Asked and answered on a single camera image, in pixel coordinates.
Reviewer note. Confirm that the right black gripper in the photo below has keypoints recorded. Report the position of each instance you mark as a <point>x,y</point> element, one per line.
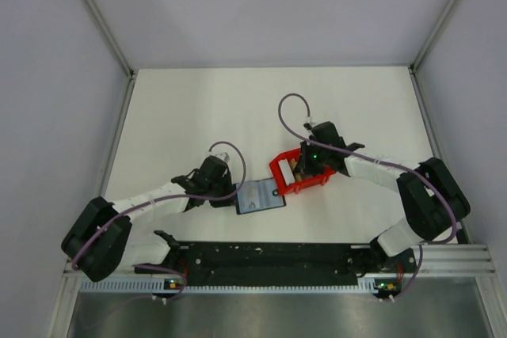
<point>303,166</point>

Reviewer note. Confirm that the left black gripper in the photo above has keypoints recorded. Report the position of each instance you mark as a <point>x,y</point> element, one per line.
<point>224,203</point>

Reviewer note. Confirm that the white credit card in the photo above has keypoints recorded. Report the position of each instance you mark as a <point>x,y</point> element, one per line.
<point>250,200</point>

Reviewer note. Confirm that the black leather card holder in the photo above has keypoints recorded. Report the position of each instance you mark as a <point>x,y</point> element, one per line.
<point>270,197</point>

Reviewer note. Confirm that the red plastic card tray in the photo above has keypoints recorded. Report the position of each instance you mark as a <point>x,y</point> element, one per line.
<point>304,178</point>

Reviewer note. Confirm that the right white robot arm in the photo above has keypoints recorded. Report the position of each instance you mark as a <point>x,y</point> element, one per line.
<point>432,200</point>

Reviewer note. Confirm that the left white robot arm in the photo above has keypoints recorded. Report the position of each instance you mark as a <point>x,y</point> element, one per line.
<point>109,235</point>

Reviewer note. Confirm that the white card stack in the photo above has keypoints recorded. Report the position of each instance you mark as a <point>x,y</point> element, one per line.
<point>286,172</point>

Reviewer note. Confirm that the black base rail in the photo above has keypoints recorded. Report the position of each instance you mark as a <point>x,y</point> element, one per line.
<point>253,264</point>

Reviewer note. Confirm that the grey slotted cable duct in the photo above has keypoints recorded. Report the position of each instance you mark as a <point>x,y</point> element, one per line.
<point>167,286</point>

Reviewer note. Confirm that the right aluminium frame post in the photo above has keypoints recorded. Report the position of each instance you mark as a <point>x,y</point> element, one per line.
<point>434,34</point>

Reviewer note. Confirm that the aluminium frame post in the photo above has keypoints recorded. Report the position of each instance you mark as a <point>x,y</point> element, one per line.
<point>434,34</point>
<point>108,37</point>

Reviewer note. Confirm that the left aluminium frame post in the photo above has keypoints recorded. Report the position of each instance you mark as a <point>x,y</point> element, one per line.
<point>108,37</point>

